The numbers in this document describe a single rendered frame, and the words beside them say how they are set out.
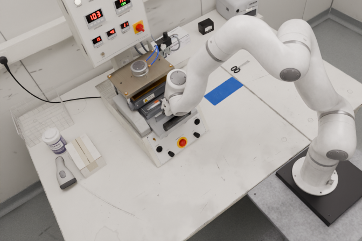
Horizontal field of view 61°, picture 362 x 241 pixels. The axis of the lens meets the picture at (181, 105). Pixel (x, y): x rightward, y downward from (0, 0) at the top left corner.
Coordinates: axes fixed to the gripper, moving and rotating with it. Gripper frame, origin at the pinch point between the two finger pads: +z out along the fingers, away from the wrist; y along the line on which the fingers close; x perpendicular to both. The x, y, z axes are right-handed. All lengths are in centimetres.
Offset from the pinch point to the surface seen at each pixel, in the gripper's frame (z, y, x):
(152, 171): 22.8, -20.3, -13.7
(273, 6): 69, 153, 45
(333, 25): 110, 231, 8
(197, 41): 37, 57, 39
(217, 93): 28.0, 37.0, 0.6
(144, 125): 4.5, -13.0, 3.1
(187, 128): 15.8, 5.9, -7.9
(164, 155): 19.2, -11.1, -11.3
